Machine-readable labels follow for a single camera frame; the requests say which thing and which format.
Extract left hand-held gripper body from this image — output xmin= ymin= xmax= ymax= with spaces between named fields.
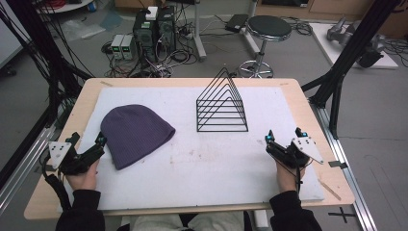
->
xmin=47 ymin=141 xmax=106 ymax=176

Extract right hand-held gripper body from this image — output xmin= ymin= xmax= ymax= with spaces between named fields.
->
xmin=266 ymin=137 xmax=324 ymax=169

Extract purple knitted beanie hat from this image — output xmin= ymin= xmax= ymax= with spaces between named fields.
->
xmin=100 ymin=103 xmax=177 ymax=171

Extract person's left hand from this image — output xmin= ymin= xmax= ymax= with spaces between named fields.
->
xmin=65 ymin=158 xmax=100 ymax=193

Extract person's right hand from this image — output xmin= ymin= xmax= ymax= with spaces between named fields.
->
xmin=275 ymin=159 xmax=306 ymax=194

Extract black tape strip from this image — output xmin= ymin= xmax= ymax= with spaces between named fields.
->
xmin=327 ymin=160 xmax=349 ymax=170

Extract thin wooden stick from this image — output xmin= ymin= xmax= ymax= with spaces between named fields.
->
xmin=318 ymin=178 xmax=343 ymax=202

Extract white foam mat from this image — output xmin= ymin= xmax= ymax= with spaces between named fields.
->
xmin=57 ymin=86 xmax=325 ymax=214

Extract black tape cross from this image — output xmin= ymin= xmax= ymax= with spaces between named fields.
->
xmin=327 ymin=206 xmax=357 ymax=224

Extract white board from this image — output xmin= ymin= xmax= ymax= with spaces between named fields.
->
xmin=308 ymin=21 xmax=399 ymax=70

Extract grey bench power supply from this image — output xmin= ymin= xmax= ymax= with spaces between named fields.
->
xmin=121 ymin=34 xmax=137 ymax=61
xmin=110 ymin=34 xmax=125 ymax=61

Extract black round stool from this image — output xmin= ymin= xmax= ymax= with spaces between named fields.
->
xmin=237 ymin=14 xmax=293 ymax=80

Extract black computer tower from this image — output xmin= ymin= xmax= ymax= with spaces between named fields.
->
xmin=132 ymin=9 xmax=159 ymax=63
xmin=156 ymin=5 xmax=177 ymax=56

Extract person's legs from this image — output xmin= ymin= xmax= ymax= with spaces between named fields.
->
xmin=128 ymin=211 xmax=246 ymax=231

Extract black flat device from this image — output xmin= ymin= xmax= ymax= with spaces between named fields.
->
xmin=224 ymin=13 xmax=250 ymax=34

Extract grey metal desk leg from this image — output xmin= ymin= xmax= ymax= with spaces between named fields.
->
xmin=191 ymin=0 xmax=208 ymax=63

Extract white box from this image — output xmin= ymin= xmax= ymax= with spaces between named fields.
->
xmin=145 ymin=6 xmax=159 ymax=21

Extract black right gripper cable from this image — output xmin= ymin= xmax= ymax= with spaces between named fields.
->
xmin=276 ymin=158 xmax=314 ymax=195

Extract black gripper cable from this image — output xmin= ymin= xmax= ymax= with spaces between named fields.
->
xmin=276 ymin=158 xmax=314 ymax=195
xmin=38 ymin=150 xmax=73 ymax=212

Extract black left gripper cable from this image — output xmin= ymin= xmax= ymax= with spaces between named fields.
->
xmin=38 ymin=150 xmax=73 ymax=212

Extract aluminium rail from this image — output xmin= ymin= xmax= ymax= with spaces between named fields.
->
xmin=0 ymin=123 xmax=57 ymax=216
xmin=309 ymin=97 xmax=379 ymax=231

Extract black wire file rack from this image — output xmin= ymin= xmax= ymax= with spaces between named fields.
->
xmin=195 ymin=66 xmax=250 ymax=134

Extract black metal frame post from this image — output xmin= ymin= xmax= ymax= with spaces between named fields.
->
xmin=0 ymin=0 xmax=94 ymax=191
xmin=300 ymin=0 xmax=403 ymax=141

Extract tangle of floor cables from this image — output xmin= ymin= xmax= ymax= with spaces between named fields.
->
xmin=100 ymin=18 xmax=206 ymax=79

